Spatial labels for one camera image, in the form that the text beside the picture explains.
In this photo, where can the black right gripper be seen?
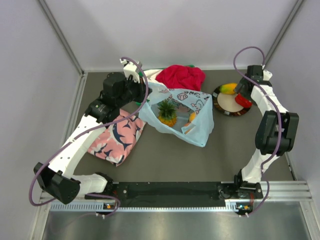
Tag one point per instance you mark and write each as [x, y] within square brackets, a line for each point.
[240, 89]

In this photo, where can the yellow orange mango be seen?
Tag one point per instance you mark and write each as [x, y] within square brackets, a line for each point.
[192, 116]

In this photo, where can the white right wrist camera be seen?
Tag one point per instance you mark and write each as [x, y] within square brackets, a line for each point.
[267, 75]

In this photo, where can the orange peach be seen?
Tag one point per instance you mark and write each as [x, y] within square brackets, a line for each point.
[189, 127]

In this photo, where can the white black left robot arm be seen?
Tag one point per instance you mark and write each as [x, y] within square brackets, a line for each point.
[56, 176]

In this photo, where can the black patterned plate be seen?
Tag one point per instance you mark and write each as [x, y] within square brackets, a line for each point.
[226, 104]

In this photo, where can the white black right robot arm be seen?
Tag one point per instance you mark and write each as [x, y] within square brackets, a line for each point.
[276, 133]

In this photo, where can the yellow green mango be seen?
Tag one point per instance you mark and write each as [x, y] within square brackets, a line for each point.
[228, 89]

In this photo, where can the red bell pepper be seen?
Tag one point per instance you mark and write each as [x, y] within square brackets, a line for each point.
[242, 101]

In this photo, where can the light blue cartoon plastic bag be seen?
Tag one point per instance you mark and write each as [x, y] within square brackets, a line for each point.
[186, 102]

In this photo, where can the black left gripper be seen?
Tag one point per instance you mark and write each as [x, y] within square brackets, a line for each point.
[141, 87]

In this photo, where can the white cloth in tray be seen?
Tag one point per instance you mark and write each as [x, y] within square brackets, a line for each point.
[151, 75]

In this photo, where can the red crumpled cloth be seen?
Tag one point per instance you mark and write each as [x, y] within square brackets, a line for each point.
[182, 77]

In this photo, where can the pink patterned cloth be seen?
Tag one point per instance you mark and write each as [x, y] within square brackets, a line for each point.
[117, 141]

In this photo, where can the plastic pineapple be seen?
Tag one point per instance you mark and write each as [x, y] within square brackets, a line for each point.
[167, 114]

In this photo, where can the slotted cable duct rail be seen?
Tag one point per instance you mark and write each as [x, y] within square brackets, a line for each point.
[103, 207]

